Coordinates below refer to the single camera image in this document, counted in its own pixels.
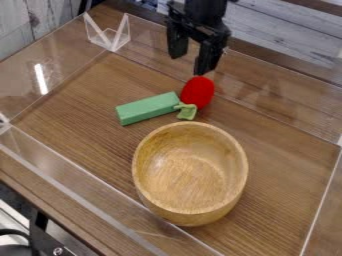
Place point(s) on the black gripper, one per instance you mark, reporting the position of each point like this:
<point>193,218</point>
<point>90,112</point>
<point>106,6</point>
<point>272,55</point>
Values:
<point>197,19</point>

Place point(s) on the red plush strawberry green stem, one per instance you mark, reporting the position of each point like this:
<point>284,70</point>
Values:
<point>196,97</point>

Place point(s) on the green rectangular block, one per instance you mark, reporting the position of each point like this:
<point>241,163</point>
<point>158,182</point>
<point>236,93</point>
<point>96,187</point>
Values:
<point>148,108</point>

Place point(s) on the wooden bowl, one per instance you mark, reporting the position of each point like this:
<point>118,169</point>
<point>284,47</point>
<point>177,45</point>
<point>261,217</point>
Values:
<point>191,171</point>

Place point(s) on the black metal stand base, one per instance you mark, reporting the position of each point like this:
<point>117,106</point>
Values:
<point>41,243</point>

